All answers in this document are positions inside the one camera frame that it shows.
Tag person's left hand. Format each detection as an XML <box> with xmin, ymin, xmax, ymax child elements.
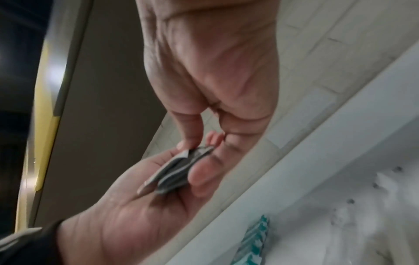
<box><xmin>56</xmin><ymin>149</ymin><xmax>210</xmax><ymax>265</ymax></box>

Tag person's right hand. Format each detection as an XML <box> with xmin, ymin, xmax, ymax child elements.
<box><xmin>135</xmin><ymin>0</ymin><xmax>279</xmax><ymax>198</ymax></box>

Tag grey paper notes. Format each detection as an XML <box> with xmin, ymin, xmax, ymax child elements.
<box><xmin>137</xmin><ymin>145</ymin><xmax>215</xmax><ymax>196</ymax></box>

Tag person's left forearm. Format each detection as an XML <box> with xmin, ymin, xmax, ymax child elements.
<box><xmin>0</xmin><ymin>219</ymin><xmax>65</xmax><ymax>265</ymax></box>

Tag teal striped packet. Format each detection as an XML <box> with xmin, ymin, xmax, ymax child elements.
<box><xmin>236</xmin><ymin>214</ymin><xmax>271</xmax><ymax>265</ymax></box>

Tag grey door with yellow edge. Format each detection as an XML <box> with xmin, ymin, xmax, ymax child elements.
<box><xmin>16</xmin><ymin>0</ymin><xmax>168</xmax><ymax>234</ymax></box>

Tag white fluffy cloth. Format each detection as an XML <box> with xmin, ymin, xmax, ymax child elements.
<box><xmin>262</xmin><ymin>165</ymin><xmax>419</xmax><ymax>265</ymax></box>

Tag white cabinet frame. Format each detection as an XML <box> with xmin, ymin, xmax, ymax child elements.
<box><xmin>164</xmin><ymin>38</ymin><xmax>419</xmax><ymax>265</ymax></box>

